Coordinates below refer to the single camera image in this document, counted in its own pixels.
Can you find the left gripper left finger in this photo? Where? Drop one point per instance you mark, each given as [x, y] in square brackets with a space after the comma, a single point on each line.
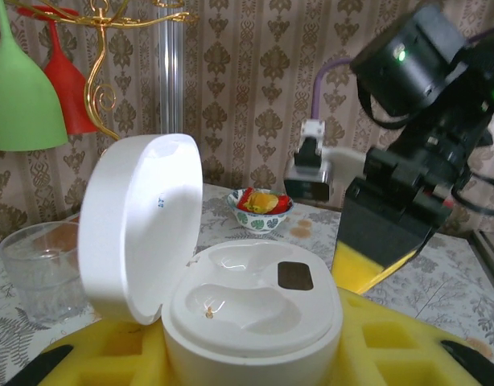
[110, 354]

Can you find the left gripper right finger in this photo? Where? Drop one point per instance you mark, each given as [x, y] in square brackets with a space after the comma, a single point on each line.
[392, 346]

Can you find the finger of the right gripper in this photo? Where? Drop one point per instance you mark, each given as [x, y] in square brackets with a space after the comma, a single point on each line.
[375, 229]

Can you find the white earbud charging case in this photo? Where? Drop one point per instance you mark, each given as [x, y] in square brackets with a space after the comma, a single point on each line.
[247, 321]

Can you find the clear glass tumbler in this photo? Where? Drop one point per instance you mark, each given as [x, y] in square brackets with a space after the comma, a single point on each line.
[42, 273]

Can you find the red yellow wrapped candy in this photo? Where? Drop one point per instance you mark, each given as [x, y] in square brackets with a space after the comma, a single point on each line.
[263, 203]

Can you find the small patterned bowl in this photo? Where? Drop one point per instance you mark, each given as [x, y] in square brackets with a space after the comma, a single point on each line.
[259, 223]

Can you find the red wine glass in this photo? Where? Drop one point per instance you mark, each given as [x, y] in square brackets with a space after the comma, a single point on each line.
[70, 96]

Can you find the green wine glass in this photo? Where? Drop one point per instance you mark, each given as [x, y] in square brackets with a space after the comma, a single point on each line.
[17, 100]

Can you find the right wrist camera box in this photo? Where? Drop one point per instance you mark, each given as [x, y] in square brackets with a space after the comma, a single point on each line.
[309, 185]

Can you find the aluminium side rail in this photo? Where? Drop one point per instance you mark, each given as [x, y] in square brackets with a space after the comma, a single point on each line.
[488, 243]

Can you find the aluminium frame post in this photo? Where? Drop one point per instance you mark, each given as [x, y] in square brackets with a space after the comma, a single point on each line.
[169, 80]

